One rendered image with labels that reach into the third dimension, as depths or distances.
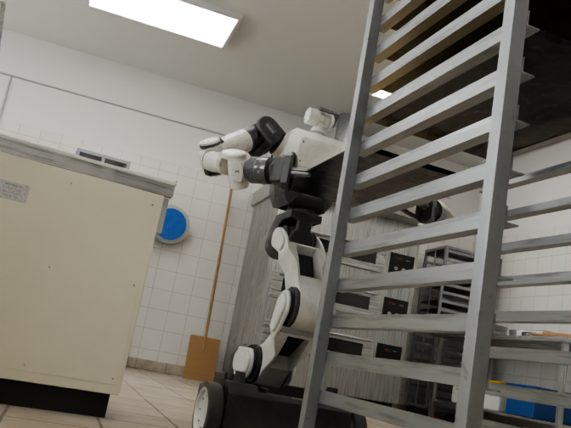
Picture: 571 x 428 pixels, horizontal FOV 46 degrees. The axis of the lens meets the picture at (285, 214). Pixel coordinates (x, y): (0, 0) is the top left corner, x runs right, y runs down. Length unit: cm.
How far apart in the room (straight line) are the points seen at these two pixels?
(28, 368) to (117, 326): 33
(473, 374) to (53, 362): 171
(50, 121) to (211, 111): 164
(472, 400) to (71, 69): 653
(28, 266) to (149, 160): 469
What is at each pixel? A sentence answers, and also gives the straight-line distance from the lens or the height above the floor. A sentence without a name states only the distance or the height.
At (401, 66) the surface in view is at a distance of 168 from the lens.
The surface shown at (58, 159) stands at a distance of 257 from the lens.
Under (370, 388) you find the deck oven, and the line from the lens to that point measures 651.
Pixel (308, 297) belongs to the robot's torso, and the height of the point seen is 53.
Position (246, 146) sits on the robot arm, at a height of 106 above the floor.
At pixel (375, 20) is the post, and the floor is 122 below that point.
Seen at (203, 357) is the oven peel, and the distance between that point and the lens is 673.
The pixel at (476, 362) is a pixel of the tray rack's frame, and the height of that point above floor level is 36.
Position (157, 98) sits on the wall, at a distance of 729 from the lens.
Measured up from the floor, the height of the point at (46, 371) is 13.
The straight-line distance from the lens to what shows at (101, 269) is 254.
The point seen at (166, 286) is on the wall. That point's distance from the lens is 694.
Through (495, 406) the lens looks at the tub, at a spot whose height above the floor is 27.
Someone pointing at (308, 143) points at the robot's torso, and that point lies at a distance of 260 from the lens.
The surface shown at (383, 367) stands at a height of 33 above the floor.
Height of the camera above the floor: 30
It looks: 12 degrees up
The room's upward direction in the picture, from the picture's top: 10 degrees clockwise
